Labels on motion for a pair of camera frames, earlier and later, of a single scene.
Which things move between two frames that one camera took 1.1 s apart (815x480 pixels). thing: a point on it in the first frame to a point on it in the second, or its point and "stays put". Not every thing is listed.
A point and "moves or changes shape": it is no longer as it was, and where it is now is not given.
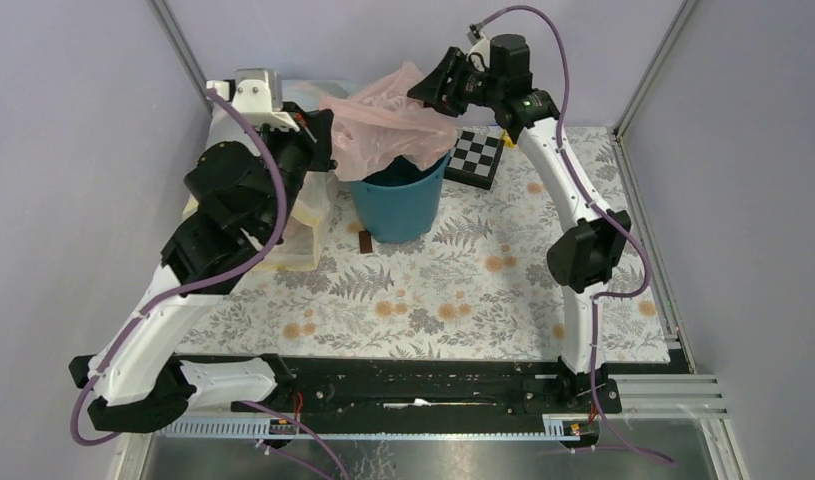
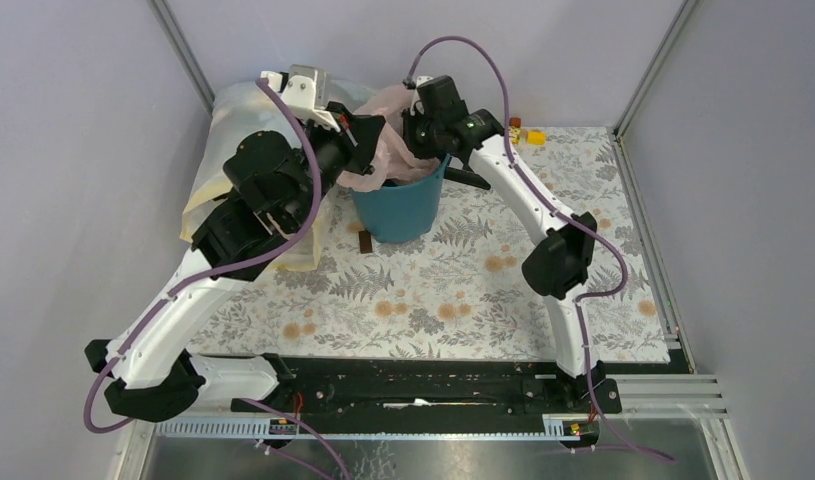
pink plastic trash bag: x=382 y=120 moves or changes shape
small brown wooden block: x=365 y=241 stays put
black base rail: x=432 y=389 stays put
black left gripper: x=314 y=135 to x=364 y=132
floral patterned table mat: x=488 y=283 stays put
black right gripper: x=434 y=91 to x=409 y=121
